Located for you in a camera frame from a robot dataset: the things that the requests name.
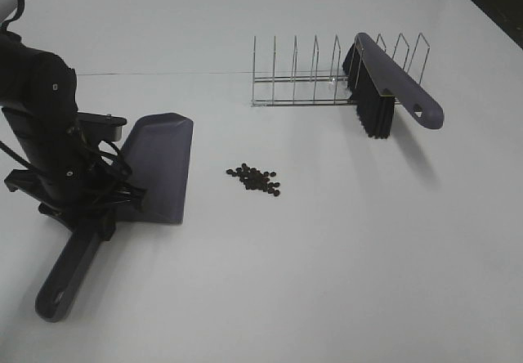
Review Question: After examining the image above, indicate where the grey plastic dustpan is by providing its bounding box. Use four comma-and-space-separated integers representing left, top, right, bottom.
35, 113, 194, 322

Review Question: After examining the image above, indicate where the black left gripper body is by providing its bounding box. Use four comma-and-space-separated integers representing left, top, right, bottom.
3, 135, 123, 228

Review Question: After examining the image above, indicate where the pile of coffee beans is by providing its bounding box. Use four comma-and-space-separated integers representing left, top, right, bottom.
225, 163, 281, 197

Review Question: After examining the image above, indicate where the metal wire rack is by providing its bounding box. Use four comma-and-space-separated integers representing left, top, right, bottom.
251, 33, 431, 107

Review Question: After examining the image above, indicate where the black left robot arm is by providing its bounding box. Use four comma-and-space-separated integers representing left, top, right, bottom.
1, 32, 145, 241

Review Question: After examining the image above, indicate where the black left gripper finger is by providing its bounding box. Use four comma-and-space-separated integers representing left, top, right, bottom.
98, 211, 116, 241
110, 182, 147, 210

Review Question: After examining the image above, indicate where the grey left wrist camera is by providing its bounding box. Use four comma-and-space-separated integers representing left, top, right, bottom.
77, 112, 127, 144

